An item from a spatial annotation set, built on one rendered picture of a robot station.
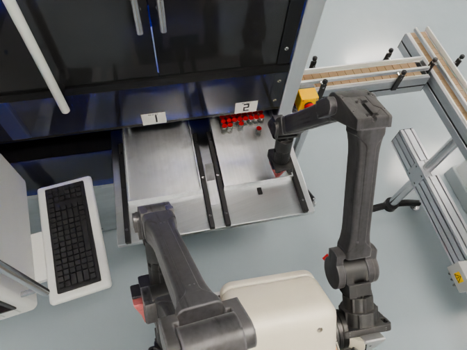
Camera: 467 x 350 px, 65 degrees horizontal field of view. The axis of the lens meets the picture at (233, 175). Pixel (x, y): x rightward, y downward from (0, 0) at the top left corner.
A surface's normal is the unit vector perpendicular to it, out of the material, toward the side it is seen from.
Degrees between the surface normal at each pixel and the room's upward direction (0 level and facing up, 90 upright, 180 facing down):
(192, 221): 0
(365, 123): 52
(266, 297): 42
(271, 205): 0
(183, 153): 0
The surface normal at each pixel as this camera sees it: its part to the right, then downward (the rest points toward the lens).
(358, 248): 0.22, 0.37
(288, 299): -0.07, -0.95
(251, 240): 0.06, -0.49
